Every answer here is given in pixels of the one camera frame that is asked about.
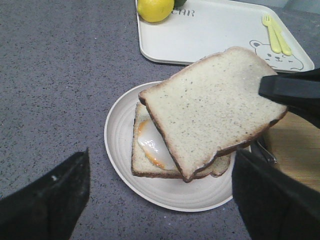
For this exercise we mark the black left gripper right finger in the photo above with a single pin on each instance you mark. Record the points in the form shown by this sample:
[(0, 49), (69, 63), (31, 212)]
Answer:
[(273, 206)]

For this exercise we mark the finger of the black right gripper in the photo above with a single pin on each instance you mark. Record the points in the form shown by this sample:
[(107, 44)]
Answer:
[(299, 91)]

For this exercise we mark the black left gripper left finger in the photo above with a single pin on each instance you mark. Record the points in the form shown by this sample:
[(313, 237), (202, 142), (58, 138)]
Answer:
[(48, 208)]

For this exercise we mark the white round plate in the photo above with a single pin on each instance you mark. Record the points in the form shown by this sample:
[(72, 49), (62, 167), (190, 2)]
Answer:
[(174, 194)]

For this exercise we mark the white rectangular bear tray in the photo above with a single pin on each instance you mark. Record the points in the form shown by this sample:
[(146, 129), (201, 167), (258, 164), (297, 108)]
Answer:
[(204, 27)]

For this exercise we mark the yellow plastic spoon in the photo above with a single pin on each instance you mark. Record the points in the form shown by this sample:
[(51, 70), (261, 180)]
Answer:
[(286, 50)]

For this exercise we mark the yellow plastic fork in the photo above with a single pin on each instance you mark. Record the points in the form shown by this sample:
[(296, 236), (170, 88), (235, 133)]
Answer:
[(274, 43)]

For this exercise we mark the wooden cutting board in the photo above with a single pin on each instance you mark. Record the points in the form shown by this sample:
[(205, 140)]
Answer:
[(295, 143)]

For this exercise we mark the fried egg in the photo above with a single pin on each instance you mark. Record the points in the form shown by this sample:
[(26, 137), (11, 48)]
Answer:
[(154, 146)]

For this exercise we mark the green lime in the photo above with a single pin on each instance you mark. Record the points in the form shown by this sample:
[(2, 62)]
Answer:
[(179, 3)]

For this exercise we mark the yellow lemon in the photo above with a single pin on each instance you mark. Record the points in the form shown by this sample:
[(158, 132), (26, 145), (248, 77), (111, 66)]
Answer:
[(153, 11)]

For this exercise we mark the metal cutting board handle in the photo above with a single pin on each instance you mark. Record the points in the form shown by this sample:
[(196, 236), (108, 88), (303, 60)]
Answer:
[(259, 148)]

